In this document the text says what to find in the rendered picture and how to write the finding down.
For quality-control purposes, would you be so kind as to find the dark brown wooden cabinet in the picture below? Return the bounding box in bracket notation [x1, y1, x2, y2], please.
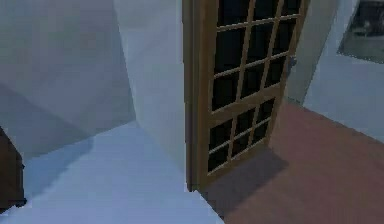
[0, 125, 28, 214]

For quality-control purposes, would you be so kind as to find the dark framed wall picture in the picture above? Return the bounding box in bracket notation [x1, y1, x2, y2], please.
[336, 0, 384, 65]

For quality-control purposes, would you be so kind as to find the wooden door with glass panes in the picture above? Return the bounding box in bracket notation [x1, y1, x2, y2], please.
[182, 0, 311, 193]

